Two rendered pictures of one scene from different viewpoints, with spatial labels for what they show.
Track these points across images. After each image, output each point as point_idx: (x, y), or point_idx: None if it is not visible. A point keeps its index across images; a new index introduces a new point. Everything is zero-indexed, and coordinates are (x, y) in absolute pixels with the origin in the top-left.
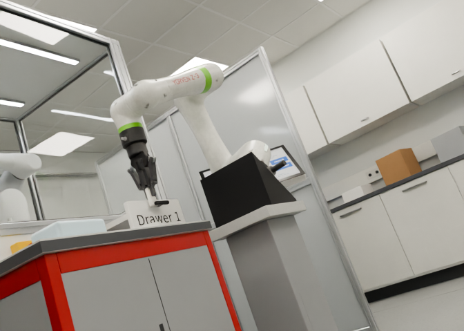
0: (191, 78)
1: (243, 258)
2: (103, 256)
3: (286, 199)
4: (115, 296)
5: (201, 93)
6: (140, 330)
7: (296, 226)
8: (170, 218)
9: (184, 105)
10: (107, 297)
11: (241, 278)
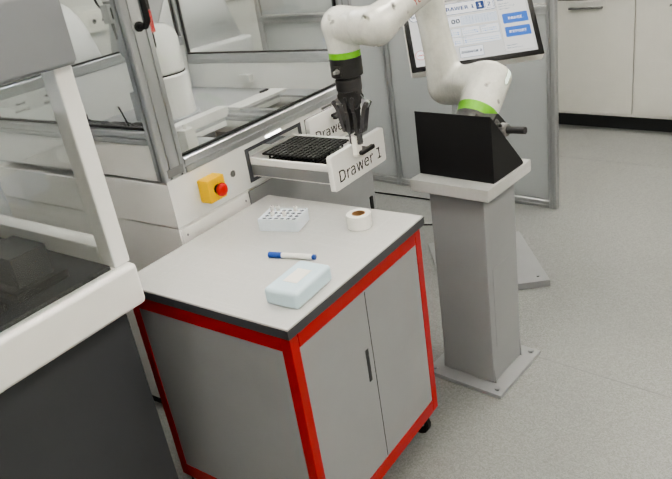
0: None
1: (443, 216)
2: (330, 312)
3: (512, 167)
4: (336, 344)
5: None
6: (351, 363)
7: (512, 189)
8: (371, 158)
9: None
10: (330, 348)
11: (434, 232)
